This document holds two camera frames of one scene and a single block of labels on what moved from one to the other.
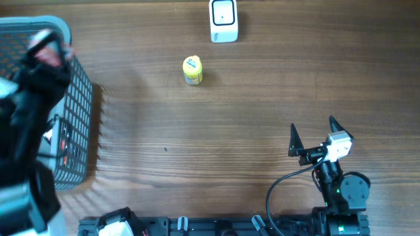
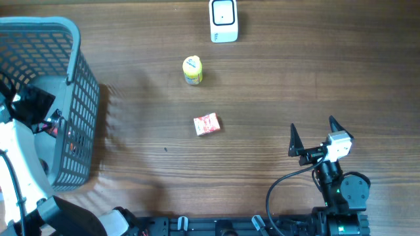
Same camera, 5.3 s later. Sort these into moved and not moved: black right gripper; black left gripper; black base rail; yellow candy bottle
Moved: black left gripper
Not moved: black base rail; yellow candy bottle; black right gripper
